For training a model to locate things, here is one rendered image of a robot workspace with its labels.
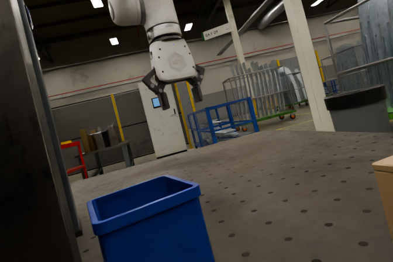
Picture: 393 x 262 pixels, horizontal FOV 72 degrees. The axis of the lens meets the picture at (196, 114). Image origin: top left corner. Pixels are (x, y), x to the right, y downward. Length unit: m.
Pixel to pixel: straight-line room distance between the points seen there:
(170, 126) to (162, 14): 6.17
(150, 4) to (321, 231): 0.56
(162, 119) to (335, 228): 6.51
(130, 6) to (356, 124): 2.34
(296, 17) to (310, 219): 3.62
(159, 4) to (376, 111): 2.32
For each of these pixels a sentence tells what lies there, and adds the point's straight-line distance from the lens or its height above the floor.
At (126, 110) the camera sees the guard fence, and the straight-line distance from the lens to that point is 7.62.
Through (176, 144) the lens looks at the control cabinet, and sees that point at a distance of 6.81.
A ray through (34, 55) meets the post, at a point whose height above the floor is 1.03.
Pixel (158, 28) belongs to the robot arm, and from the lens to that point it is 0.66.
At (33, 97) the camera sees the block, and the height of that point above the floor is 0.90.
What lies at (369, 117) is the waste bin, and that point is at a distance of 2.72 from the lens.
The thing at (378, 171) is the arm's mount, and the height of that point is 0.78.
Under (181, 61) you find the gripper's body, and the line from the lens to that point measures 0.66.
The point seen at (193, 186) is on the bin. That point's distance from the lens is 0.26.
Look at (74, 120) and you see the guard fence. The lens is 7.85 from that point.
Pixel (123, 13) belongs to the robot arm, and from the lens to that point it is 0.67.
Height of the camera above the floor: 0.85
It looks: level
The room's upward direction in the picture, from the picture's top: 14 degrees counter-clockwise
